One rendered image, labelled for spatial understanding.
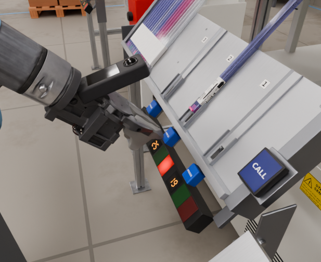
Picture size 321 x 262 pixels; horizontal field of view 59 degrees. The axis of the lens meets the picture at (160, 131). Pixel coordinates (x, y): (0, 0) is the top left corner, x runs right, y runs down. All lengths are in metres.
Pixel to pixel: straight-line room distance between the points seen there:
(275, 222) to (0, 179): 1.42
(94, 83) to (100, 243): 0.89
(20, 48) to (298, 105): 0.38
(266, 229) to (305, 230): 0.45
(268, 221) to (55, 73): 0.34
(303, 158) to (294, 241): 0.51
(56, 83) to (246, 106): 0.29
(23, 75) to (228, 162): 0.32
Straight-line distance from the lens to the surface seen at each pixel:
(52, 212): 1.39
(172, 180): 0.53
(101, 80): 0.44
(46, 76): 0.41
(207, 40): 0.65
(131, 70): 0.43
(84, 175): 1.50
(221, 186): 0.42
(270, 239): 0.43
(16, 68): 0.41
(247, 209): 0.43
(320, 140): 0.41
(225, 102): 0.51
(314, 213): 0.80
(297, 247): 0.90
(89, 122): 0.46
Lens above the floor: 1.04
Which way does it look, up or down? 37 degrees down
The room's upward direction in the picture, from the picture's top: straight up
